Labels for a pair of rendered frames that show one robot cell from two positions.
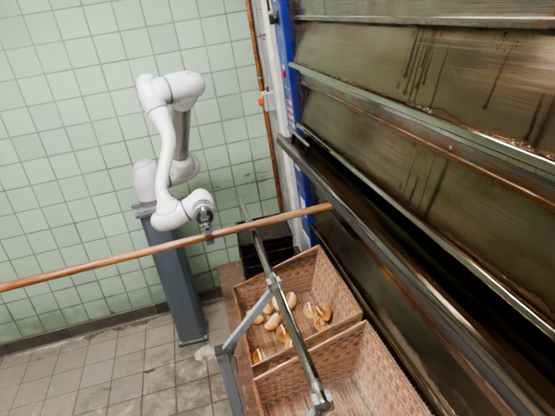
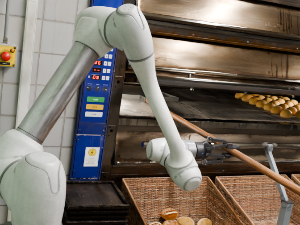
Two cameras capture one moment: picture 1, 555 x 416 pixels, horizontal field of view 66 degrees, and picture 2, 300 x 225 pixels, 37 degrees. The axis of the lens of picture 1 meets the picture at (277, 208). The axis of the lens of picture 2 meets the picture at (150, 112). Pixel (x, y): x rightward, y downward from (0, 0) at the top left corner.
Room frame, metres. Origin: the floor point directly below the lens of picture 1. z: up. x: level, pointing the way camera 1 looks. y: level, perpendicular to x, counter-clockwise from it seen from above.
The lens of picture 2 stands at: (2.42, 2.03, 1.76)
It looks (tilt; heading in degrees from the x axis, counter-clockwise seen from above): 13 degrees down; 253
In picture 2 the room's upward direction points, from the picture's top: 9 degrees clockwise
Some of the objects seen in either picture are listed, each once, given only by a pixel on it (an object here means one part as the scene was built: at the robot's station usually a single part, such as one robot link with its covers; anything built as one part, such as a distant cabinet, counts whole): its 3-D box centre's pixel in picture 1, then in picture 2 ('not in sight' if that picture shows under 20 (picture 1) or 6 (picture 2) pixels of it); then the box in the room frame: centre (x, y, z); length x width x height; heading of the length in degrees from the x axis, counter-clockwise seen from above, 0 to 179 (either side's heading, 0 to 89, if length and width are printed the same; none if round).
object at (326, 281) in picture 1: (291, 310); (182, 218); (1.53, 0.01, 0.72); 0.56 x 0.49 x 0.28; 9
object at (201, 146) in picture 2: (205, 218); (201, 150); (1.63, 0.31, 1.20); 0.09 x 0.07 x 0.08; 10
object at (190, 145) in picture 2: (203, 211); (186, 150); (1.70, 0.32, 1.20); 0.09 x 0.06 x 0.09; 100
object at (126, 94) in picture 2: not in sight; (131, 90); (1.68, -0.88, 1.19); 0.55 x 0.36 x 0.03; 10
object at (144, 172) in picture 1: (148, 178); (38, 188); (2.33, 0.70, 1.17); 0.18 x 0.16 x 0.22; 122
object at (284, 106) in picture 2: not in sight; (282, 104); (0.51, -0.87, 1.21); 0.61 x 0.48 x 0.06; 100
